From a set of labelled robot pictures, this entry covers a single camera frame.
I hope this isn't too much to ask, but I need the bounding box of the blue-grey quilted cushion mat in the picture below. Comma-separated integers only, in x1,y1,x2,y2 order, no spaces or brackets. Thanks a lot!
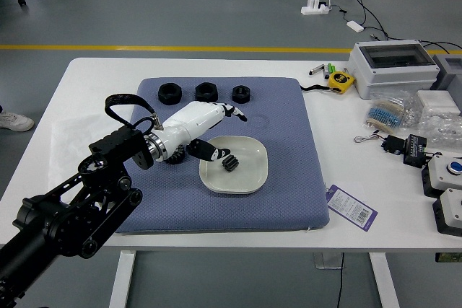
109,76,331,236

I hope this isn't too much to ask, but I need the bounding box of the white grey button box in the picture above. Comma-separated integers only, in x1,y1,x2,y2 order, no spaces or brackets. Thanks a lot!
432,188,462,238

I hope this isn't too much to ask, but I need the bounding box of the white table leg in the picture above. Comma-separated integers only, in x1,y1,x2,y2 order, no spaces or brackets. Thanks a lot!
367,252,401,308
108,250,137,308

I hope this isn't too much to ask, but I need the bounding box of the person's white shoe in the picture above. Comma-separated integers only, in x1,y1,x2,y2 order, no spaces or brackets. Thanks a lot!
0,112,35,133

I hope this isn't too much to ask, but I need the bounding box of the black floor cable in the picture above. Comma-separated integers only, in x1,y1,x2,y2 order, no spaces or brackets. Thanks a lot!
337,0,462,55

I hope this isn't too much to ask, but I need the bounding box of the big black gear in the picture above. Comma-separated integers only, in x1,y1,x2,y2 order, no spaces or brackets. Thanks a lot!
165,144,189,166

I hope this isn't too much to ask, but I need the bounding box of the white enclosure box clear lid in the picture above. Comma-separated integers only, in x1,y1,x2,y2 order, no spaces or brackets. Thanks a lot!
348,40,440,100

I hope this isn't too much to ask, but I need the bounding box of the black tape measure strap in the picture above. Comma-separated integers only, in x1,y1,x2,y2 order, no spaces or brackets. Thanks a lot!
299,84,331,94

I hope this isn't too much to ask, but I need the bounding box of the black electronics module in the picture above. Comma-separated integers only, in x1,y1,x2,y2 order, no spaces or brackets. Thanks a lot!
402,133,430,169

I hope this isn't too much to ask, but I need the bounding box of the white square plate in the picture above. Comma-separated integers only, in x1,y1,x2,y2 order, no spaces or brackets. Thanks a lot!
199,135,269,195

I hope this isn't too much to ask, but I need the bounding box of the clear bag of screws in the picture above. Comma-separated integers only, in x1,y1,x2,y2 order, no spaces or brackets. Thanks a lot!
404,109,462,146

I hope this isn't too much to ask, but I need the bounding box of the purple white label tag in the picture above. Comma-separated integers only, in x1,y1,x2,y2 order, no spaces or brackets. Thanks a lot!
324,184,378,232

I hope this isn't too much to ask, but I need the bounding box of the small black gear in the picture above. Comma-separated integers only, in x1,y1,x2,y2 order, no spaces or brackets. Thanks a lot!
220,154,240,173

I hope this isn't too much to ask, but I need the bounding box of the black cable under table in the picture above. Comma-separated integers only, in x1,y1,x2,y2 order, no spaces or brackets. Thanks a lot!
335,252,346,308

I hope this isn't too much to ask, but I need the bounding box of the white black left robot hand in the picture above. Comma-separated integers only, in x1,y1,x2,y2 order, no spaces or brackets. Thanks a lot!
158,100,249,163

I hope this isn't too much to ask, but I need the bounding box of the big black hex nut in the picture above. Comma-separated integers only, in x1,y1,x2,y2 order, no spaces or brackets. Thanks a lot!
157,83,183,105
194,82,219,103

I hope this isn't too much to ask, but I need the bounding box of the white power strip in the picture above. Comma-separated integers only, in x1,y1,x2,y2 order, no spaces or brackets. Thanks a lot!
300,0,331,16

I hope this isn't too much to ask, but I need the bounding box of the grey metal bracket under table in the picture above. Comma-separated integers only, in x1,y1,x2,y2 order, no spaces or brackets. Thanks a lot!
313,252,344,270

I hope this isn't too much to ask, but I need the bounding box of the blue push button box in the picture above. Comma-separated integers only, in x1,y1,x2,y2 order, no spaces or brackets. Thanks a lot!
421,154,462,200

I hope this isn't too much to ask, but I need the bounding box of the small black hex nut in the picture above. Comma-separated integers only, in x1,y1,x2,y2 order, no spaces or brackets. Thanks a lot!
231,84,252,104

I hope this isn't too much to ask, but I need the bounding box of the small white flat box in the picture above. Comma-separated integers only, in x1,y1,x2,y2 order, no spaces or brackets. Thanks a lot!
417,89,455,111

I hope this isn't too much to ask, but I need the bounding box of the yellow tape measure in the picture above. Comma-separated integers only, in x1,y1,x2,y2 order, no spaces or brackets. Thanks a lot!
327,71,357,95

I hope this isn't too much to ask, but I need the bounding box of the grey plastic box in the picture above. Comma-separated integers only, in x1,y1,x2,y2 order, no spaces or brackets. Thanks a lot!
431,53,462,92

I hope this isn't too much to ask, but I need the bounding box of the small black module with wires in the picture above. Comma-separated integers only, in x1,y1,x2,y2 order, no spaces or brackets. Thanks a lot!
353,133,404,157

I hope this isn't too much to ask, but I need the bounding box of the bag of blue resistors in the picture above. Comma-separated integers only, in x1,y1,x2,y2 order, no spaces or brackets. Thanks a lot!
362,92,422,132

